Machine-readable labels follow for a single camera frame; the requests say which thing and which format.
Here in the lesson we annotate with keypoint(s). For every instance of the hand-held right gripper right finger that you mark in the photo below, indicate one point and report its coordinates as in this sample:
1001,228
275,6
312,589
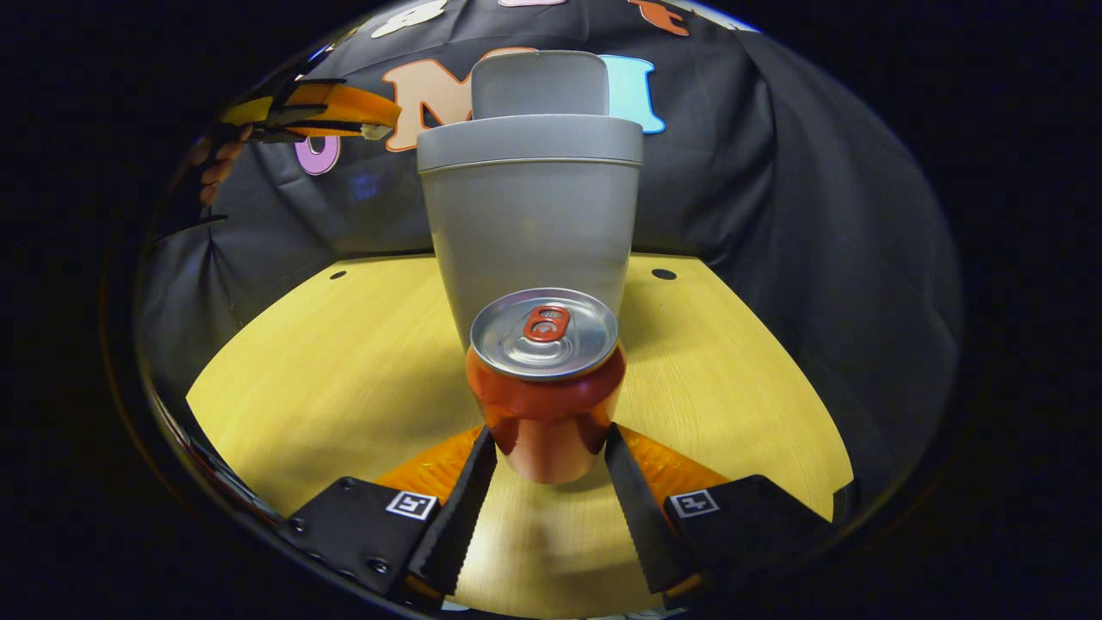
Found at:
637,517

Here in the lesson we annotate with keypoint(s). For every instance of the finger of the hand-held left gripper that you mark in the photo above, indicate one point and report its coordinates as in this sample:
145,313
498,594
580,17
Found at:
318,131
344,103

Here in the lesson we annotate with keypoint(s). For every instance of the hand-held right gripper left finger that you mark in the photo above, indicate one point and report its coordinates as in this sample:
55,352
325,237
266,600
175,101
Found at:
465,517

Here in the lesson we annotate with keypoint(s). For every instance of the red pop can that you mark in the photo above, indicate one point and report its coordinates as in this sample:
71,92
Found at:
547,405

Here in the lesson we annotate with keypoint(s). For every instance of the white desktop garbage bin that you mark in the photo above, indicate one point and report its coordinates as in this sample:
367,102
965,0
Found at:
529,215

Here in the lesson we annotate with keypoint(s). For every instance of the black backdrop cloth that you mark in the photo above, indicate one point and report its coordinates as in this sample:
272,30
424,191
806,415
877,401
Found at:
775,215

